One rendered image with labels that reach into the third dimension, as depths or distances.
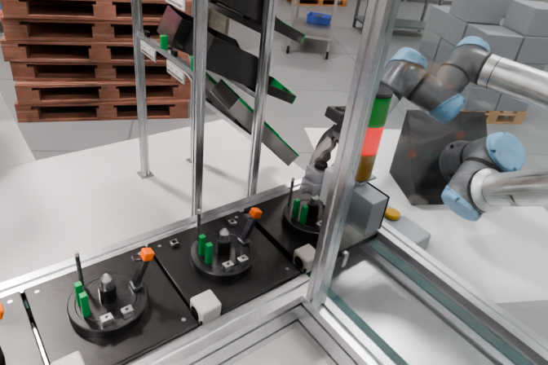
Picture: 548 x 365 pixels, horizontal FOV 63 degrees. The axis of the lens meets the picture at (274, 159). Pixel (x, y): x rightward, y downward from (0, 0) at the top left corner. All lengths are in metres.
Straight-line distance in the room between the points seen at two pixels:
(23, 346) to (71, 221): 0.47
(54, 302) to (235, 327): 0.34
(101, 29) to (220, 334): 2.80
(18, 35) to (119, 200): 2.31
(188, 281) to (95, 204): 0.48
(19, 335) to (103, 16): 2.71
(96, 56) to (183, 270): 2.67
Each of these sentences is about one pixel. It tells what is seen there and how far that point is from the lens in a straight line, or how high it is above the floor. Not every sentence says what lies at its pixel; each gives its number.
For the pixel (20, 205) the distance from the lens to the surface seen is 1.38.
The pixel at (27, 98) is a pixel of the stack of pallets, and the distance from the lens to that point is 3.64.
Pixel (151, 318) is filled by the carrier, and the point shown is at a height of 0.97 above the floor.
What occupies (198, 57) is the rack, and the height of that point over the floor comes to 1.35.
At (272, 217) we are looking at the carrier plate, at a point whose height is 0.97.
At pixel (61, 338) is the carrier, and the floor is 0.97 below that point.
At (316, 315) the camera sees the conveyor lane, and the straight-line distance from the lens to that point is 0.94.
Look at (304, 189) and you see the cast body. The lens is 1.02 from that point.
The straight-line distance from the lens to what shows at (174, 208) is 1.29.
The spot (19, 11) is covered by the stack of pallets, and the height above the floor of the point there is 0.81.
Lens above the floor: 1.66
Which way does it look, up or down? 31 degrees down
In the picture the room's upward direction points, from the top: 7 degrees clockwise
